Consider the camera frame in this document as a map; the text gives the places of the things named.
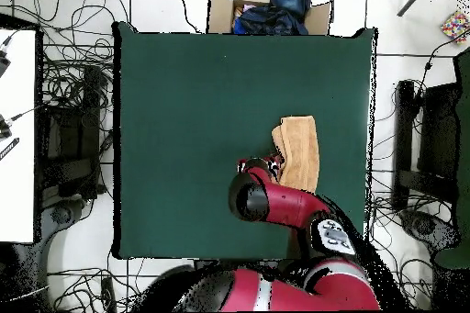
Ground orange terry towel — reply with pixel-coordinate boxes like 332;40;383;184
270;115;320;195

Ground black device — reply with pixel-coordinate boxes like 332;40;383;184
0;48;12;79
0;114;14;141

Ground black power strip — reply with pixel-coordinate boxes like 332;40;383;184
99;275;118;313

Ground black strip with markings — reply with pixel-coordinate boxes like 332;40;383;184
0;137;20;162

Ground dark green table cloth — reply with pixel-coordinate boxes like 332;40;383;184
111;20;379;261

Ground black cable with connector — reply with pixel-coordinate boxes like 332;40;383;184
414;33;470;108

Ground black metal frame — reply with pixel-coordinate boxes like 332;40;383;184
36;64;111;204
392;79;460;211

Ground grey wheeled stand base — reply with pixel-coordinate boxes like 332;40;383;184
397;207;462;255
34;196;87;292

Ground tangled black cables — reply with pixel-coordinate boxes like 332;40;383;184
10;0;130;116
368;114;460;310
47;250;170;313

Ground white table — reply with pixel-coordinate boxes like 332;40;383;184
0;28;38;244

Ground dark green furniture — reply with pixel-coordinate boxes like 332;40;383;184
432;48;470;270

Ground multicoloured dotted item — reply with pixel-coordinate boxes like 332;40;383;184
440;10;470;45

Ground cardboard box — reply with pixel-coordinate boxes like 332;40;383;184
206;0;334;36

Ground black cable with plug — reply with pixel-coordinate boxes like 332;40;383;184
9;104;47;123

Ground dark navy garment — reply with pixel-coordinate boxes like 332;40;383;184
232;3;310;36

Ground single black cable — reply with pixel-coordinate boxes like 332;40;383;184
162;0;201;34

